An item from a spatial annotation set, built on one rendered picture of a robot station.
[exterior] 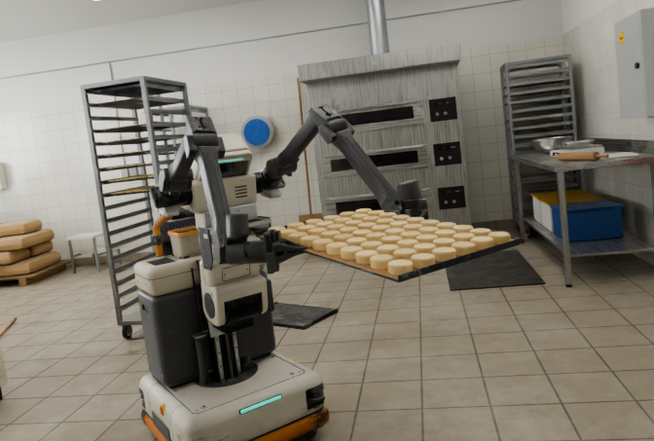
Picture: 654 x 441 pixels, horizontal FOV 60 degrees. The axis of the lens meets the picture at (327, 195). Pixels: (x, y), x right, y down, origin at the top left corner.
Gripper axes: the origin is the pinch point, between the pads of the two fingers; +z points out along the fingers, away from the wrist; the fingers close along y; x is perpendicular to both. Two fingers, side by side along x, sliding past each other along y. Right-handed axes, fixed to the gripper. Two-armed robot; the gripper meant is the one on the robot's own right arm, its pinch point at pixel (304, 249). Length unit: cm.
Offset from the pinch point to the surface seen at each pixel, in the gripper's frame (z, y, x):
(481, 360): 49, -103, 160
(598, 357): 106, -102, 158
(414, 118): 13, 22, 440
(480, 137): 83, -9, 545
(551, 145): 137, -14, 420
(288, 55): -133, 109, 542
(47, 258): -444, -106, 468
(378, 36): -20, 112, 496
